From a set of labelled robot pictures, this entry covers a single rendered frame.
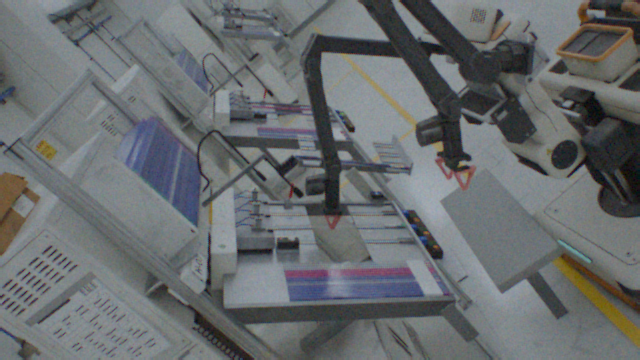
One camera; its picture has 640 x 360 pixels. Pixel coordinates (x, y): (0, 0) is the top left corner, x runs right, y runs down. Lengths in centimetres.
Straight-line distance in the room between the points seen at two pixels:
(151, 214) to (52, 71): 345
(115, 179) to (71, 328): 43
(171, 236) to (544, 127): 122
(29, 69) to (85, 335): 353
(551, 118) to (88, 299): 150
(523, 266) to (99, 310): 130
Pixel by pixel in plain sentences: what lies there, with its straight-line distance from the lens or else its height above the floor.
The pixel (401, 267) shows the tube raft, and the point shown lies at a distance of 188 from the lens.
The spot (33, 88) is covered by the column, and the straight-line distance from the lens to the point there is 502.
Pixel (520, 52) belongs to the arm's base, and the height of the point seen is 121.
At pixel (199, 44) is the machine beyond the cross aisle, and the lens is 640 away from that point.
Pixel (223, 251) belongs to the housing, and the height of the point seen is 126.
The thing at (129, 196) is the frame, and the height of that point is 160.
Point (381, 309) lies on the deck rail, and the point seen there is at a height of 87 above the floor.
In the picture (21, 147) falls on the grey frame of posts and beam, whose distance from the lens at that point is 142.
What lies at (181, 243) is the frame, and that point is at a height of 140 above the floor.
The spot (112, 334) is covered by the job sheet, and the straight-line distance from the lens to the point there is 168.
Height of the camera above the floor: 193
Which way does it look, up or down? 25 degrees down
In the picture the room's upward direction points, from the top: 42 degrees counter-clockwise
